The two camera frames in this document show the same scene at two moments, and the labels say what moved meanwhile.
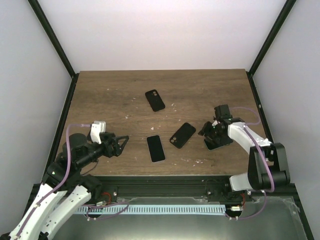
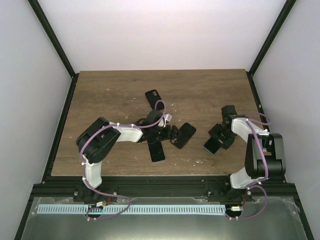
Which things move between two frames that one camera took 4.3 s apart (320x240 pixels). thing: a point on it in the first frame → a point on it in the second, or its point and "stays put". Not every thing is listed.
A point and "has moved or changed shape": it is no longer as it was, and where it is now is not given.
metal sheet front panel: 269,218 stays put
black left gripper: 117,151 → 167,136
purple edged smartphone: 156,148 stays put
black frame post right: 288,6 stays put
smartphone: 182,135 stays put
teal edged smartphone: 210,146 has moved or changed shape
